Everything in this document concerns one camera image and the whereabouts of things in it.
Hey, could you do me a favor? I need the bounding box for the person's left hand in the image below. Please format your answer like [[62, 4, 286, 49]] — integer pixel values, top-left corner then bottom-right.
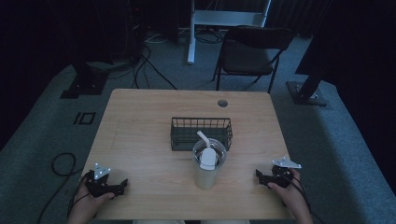
[[66, 186, 116, 224]]

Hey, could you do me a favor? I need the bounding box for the black folding chair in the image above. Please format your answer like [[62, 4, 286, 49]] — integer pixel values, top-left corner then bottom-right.
[[212, 25, 293, 95]]

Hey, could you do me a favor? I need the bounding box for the bundle of floor cables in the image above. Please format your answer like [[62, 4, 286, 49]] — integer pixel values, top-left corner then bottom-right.
[[106, 26, 225, 91]]

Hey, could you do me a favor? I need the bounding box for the right hand-held gripper cable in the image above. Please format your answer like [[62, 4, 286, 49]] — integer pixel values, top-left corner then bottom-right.
[[279, 173, 328, 224]]

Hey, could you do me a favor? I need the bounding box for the black wire basket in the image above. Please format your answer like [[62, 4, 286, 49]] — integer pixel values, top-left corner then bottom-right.
[[170, 117, 233, 152]]

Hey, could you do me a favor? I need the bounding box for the black cable on floor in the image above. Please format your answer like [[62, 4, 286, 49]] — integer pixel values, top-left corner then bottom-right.
[[36, 151, 85, 224]]

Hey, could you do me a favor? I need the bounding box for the silver tumbler with straw lid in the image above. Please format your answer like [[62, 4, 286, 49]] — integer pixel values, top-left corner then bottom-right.
[[191, 130, 228, 191]]

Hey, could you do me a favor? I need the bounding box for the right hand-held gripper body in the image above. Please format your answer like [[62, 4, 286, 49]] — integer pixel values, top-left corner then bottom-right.
[[260, 156, 303, 189]]

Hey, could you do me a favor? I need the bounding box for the left hand-held gripper cable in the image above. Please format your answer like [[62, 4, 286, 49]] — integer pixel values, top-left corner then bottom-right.
[[66, 173, 92, 218]]

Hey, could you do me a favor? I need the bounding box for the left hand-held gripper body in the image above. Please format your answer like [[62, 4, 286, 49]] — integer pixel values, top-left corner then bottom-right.
[[84, 161, 123, 199]]

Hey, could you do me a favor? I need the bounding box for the black stand with base plate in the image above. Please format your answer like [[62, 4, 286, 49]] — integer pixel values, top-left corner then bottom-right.
[[59, 59, 110, 100], [286, 69, 329, 107]]

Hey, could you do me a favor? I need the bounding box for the white desk frame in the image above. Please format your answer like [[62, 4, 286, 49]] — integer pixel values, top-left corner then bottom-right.
[[187, 0, 273, 65]]

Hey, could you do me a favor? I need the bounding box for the hand-held gripper cable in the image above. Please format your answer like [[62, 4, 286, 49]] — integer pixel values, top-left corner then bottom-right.
[[66, 173, 92, 218], [279, 173, 328, 224]]

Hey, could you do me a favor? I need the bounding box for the person's right hand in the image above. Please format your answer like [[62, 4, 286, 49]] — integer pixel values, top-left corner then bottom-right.
[[267, 168, 314, 224]]

